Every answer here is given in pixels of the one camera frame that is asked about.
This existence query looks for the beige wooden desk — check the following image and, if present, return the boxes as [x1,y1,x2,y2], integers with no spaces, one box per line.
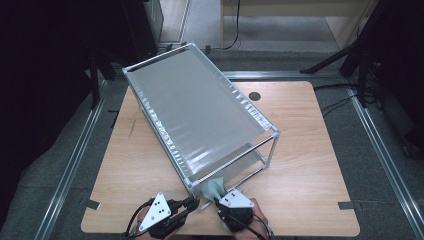
[219,0,381,51]

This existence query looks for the aluminium floor rail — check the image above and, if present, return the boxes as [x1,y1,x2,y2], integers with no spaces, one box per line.
[348,89,424,240]
[34,79,109,240]

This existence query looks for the black computer tower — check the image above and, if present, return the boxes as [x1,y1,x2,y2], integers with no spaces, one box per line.
[121,0,165,65]

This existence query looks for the person's right hand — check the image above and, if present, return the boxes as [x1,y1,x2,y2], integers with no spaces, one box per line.
[229,199,270,240]

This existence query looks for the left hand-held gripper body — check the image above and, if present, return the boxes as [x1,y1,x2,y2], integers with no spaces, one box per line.
[137,192,189,240]

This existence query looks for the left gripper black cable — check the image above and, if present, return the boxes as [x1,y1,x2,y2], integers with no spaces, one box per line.
[121,199,155,240]

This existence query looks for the black floor cable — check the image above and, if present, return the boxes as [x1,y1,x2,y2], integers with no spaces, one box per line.
[221,0,242,51]
[313,83,359,92]
[321,95,356,118]

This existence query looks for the light blue cloth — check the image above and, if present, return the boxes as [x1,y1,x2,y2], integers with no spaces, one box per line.
[199,176,231,204]

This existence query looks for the black curtain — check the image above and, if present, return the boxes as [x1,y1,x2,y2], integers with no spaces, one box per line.
[0,0,101,229]

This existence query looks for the black tripod stand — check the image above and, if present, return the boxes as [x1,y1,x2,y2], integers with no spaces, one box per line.
[87,49,154,110]
[299,0,383,108]

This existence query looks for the person's left hand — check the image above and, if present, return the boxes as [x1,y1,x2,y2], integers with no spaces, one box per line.
[136,199,155,229]

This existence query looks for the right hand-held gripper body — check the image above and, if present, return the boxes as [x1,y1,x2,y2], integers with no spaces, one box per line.
[214,188,255,233]

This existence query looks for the grey table tape mark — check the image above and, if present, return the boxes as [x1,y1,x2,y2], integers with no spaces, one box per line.
[337,200,356,211]
[84,198,101,211]

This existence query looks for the silver metal-frame shelf rack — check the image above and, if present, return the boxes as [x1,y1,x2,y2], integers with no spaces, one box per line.
[121,41,281,212]

